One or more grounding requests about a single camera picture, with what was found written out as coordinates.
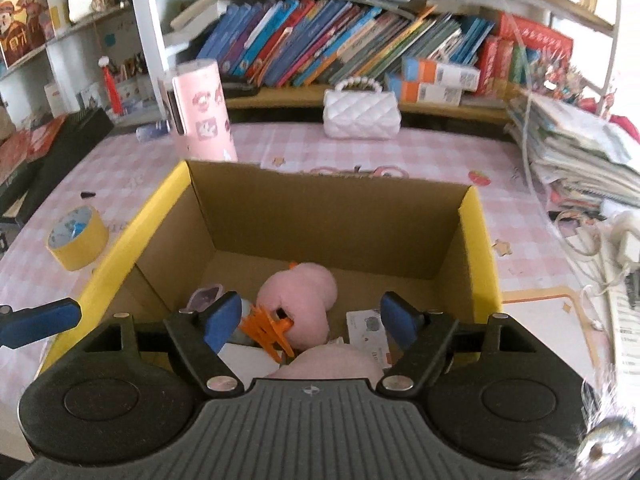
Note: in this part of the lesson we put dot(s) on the black hard case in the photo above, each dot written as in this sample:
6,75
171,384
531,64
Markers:
65,145

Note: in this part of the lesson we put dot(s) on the pink duck plush toy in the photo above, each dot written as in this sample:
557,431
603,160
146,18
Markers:
300,290

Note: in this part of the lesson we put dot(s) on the red printed carton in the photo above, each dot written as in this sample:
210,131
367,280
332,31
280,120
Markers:
530,45

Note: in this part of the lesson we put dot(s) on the white printed card box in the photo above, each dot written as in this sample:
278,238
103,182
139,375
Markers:
367,330

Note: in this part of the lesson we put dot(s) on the row of colourful books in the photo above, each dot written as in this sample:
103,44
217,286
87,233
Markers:
325,40

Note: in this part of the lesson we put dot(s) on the yellow tape roll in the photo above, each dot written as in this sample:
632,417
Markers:
80,250

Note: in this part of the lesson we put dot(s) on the white bookshelf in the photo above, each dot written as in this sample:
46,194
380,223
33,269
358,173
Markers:
142,35

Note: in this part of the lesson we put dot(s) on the pink checkered tablecloth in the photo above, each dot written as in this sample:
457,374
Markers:
425,160

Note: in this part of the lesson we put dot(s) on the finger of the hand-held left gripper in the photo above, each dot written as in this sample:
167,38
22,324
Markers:
40,321

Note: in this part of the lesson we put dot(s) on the red plastic bag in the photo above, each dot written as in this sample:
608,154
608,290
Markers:
25,145

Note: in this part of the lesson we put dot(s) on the pink cylindrical bottle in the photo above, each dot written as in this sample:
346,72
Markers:
205,110

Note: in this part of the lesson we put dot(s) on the red tassel ornament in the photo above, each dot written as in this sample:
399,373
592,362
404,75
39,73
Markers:
112,85

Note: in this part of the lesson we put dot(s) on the yellow and white carton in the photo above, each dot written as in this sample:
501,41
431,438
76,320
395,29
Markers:
58,12

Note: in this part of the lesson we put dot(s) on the red printed gift box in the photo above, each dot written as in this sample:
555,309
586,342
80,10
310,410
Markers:
22,30

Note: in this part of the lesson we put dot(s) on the blue plastic piece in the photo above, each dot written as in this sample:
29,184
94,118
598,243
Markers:
75,225

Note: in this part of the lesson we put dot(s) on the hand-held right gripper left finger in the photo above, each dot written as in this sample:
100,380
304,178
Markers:
222,320

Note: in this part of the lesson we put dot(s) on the white thick book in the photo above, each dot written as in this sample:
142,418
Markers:
180,40
200,12

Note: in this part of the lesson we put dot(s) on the stack of papers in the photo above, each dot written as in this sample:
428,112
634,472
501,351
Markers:
570,140

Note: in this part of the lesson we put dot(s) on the yellow cardboard box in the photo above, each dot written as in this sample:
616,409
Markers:
325,210

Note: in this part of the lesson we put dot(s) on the white box red label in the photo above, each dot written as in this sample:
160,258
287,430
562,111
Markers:
56,99

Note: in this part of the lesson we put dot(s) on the pink pig plush toy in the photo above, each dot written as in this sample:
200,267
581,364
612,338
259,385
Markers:
330,362

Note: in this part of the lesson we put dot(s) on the white sheet orange edge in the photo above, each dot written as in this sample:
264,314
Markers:
545,330

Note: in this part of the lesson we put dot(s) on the white glue bottle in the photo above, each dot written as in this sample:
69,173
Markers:
152,131

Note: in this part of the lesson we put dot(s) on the silver tinsel tassel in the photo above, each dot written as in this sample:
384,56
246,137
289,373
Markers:
607,385

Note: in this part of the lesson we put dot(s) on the white quilted handbag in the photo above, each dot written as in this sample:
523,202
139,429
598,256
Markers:
360,112

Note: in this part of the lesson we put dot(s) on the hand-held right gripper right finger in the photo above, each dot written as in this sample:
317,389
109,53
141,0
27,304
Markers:
400,320

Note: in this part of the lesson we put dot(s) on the black flat case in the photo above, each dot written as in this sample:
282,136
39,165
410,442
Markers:
240,89

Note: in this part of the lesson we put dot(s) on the white pen holder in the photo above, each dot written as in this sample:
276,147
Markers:
131,87

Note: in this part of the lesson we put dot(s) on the colourful paper decoration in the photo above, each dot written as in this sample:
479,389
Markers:
555,80

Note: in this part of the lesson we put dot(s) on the orange and white box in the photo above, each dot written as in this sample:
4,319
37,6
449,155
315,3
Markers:
425,92
440,71

